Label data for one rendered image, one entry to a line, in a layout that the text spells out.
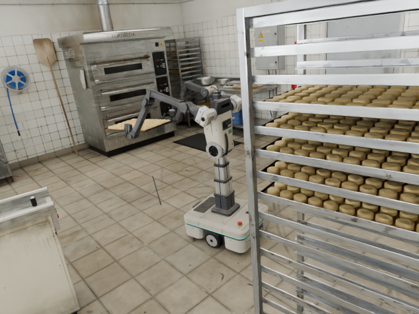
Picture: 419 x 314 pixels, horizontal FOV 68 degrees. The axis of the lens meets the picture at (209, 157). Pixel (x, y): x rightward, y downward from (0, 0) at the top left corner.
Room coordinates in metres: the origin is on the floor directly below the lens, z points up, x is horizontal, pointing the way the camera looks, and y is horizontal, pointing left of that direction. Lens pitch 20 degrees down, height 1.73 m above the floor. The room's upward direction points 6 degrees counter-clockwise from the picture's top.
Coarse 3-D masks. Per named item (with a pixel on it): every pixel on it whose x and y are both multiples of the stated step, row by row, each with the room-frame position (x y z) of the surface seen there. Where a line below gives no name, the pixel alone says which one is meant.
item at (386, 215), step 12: (276, 192) 1.09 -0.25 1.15; (288, 192) 1.08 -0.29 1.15; (300, 192) 1.11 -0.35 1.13; (312, 192) 1.07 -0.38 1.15; (312, 204) 0.99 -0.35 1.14; (324, 204) 0.97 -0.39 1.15; (336, 204) 0.95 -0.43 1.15; (348, 204) 0.95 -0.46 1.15; (360, 204) 0.97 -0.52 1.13; (372, 204) 0.93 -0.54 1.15; (360, 216) 0.88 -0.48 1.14; (372, 216) 0.87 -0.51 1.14; (384, 216) 0.85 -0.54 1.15; (396, 216) 0.87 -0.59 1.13; (408, 216) 0.84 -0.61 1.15; (408, 228) 0.79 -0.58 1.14
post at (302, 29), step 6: (306, 24) 1.44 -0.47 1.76; (300, 30) 1.43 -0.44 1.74; (306, 30) 1.44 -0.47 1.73; (300, 36) 1.43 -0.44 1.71; (306, 36) 1.44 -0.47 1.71; (300, 60) 1.43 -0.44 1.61; (300, 72) 1.43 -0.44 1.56; (300, 216) 1.42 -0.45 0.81; (300, 258) 1.42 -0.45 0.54; (300, 270) 1.42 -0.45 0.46; (300, 294) 1.42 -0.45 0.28; (300, 306) 1.42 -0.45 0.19
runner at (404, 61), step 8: (304, 64) 1.41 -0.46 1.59; (312, 64) 1.39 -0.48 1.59; (320, 64) 1.36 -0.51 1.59; (328, 64) 1.34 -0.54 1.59; (336, 64) 1.32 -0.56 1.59; (344, 64) 1.30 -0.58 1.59; (352, 64) 1.28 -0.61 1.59; (360, 64) 1.26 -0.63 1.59; (368, 64) 1.24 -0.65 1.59; (376, 64) 1.22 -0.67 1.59; (384, 64) 1.20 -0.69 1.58; (392, 64) 1.18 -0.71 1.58; (400, 64) 1.17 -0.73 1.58; (408, 64) 1.15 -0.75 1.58; (416, 64) 1.13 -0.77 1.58
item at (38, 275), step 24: (0, 216) 1.73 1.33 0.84; (48, 216) 1.68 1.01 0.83; (0, 240) 1.54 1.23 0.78; (24, 240) 1.60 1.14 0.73; (48, 240) 1.66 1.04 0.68; (0, 264) 1.52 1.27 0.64; (24, 264) 1.58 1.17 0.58; (48, 264) 1.64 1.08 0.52; (0, 288) 1.50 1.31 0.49; (24, 288) 1.55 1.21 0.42; (48, 288) 1.61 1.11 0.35; (72, 288) 1.68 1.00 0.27; (0, 312) 1.47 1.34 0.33; (24, 312) 1.53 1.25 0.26; (48, 312) 1.59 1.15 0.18; (72, 312) 1.66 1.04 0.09
